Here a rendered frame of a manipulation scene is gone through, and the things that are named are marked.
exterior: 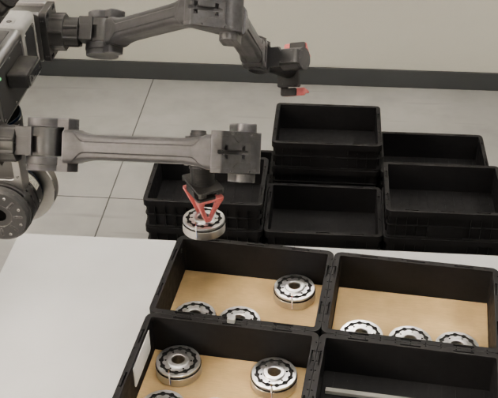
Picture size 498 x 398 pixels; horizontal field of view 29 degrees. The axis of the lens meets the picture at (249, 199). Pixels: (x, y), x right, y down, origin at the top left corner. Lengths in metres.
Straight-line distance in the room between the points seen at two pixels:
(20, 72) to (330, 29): 3.13
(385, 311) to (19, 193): 0.92
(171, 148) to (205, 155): 0.07
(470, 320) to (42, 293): 1.14
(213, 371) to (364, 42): 3.09
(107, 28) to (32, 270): 0.84
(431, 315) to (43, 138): 1.06
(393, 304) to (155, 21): 0.91
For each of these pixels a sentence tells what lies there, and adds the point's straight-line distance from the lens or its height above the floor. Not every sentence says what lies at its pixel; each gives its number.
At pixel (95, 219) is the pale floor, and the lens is 4.12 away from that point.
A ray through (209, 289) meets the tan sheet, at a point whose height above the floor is 0.83.
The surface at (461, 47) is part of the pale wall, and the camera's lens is 5.06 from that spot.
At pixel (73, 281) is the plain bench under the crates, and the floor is 0.70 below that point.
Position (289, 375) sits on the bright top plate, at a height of 0.86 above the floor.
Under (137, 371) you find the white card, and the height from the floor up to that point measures 0.89.
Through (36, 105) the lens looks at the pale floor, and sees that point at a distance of 5.05.
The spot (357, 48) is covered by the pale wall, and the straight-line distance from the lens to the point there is 5.03.
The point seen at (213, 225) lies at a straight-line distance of 2.26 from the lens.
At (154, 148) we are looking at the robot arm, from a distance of 1.72.
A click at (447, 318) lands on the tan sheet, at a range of 2.37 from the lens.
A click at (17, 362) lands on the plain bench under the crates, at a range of 2.48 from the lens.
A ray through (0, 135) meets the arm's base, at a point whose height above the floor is 1.48.
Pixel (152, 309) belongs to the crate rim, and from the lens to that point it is 2.21.
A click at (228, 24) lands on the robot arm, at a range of 1.98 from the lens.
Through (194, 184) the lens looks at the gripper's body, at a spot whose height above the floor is 1.15.
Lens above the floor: 2.38
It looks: 35 degrees down
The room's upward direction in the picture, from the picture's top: 1 degrees counter-clockwise
